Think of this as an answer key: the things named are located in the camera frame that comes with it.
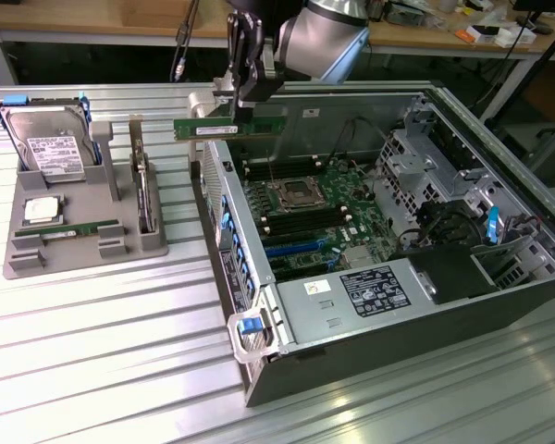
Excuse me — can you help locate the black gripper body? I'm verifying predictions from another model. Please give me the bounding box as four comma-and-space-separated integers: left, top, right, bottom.
226, 0, 306, 19

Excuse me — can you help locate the green RAM stick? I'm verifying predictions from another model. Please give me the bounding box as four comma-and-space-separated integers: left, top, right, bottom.
14, 220, 124, 241
173, 115, 288, 142

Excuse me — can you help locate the RAM slot with white latches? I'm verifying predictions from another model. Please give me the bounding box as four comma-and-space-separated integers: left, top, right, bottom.
264, 213, 352, 233
244, 159, 323, 173
260, 203, 348, 222

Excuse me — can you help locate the brown cardboard box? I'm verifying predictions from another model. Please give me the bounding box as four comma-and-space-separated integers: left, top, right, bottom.
122, 0, 191, 28

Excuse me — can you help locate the grey metal device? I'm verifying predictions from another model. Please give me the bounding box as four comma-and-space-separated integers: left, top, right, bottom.
388, 3, 434, 27

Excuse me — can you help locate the metal CPU socket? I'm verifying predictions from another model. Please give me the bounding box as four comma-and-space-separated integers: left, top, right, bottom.
271, 177, 327, 212

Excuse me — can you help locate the wooden workbench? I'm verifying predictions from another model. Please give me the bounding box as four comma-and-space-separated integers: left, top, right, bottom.
367, 0, 555, 121
0, 0, 235, 84

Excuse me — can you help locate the green motherboard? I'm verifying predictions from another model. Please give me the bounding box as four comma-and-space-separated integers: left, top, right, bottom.
238, 154, 399, 283

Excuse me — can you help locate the long black expansion slot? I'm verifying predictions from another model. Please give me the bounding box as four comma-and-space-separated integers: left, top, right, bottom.
261, 226, 334, 246

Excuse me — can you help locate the silver disk bay cage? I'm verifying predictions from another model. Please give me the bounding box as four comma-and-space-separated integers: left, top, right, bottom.
376, 96, 555, 292

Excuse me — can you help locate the orange and white box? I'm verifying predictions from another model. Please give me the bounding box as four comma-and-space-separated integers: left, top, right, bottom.
455, 25, 500, 45

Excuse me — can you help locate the grey parts rack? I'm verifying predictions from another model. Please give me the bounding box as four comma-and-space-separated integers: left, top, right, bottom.
2, 117, 170, 281

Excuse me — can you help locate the silver hard disk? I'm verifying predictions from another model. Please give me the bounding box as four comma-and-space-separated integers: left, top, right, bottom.
4, 104, 98, 184

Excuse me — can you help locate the black expansion slot blue clip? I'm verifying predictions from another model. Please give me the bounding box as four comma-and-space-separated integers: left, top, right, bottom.
272, 261, 339, 282

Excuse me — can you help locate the silver finned heatsink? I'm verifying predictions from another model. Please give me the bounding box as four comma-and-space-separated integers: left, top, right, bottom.
341, 244, 371, 272

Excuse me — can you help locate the blue disk carrier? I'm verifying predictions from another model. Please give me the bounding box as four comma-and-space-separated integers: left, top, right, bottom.
0, 91, 104, 170

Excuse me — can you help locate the black monitor stand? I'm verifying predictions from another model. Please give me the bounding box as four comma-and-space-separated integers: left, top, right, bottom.
512, 0, 555, 34

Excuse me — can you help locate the CPU chip with silver lid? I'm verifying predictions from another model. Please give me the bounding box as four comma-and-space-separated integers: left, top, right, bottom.
21, 196, 66, 228

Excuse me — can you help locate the silver power supply unit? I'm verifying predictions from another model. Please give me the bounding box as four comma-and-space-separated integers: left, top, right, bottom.
275, 257, 439, 346

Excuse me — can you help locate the black slanted pole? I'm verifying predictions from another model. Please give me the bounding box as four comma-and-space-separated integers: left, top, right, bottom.
480, 27, 555, 135

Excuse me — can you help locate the blue disk bay clip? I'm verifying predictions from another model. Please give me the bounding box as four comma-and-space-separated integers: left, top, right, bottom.
487, 206, 500, 246

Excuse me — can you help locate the black plastic shroud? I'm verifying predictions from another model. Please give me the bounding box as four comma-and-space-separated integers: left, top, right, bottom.
409, 243, 500, 305

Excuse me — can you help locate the open PC case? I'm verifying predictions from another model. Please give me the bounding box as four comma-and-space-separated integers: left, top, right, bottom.
187, 80, 555, 408

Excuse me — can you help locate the black cable with silver plug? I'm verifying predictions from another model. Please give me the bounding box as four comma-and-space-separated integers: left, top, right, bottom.
170, 0, 201, 83

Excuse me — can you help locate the graphics card with metal bracket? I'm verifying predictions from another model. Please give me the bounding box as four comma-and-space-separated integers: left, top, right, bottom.
129, 115, 156, 235

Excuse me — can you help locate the black wire bundle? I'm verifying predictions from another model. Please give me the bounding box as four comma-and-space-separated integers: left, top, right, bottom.
397, 198, 487, 253

